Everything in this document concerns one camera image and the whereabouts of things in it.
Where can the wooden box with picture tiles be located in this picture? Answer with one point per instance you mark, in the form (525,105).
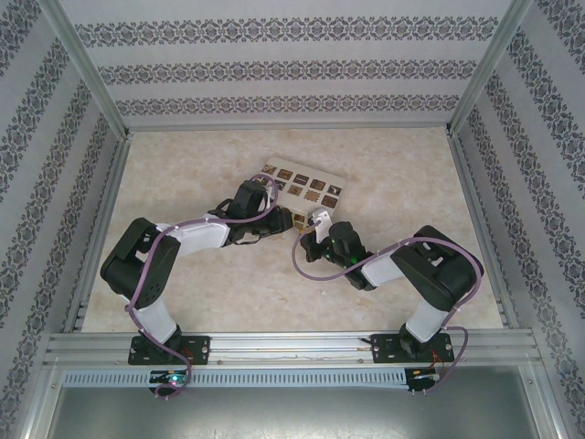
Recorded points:
(311,183)

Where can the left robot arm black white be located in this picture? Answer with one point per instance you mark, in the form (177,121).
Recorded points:
(132,260)

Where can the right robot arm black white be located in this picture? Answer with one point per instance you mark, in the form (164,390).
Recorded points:
(439,274)

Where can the grey metal sheet panel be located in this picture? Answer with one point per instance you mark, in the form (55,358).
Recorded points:
(297,416)

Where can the small circuit board green light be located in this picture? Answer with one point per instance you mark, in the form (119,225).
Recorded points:
(171,378)

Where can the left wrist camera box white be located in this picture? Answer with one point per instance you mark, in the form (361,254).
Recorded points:
(273,194)

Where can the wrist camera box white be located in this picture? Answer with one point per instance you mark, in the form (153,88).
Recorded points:
(273,194)
(322,223)

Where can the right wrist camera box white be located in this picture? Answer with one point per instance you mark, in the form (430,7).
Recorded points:
(322,223)

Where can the aluminium mounting rail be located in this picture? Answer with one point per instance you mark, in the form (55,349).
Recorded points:
(288,343)

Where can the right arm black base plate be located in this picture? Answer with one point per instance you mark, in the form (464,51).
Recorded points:
(381,350)

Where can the aluminium side rail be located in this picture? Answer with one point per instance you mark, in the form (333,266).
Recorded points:
(471,183)
(109,192)

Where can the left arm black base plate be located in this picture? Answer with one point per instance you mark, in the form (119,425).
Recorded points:
(198,350)

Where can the aluminium frame post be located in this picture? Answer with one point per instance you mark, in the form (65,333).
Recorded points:
(491,68)
(87,68)

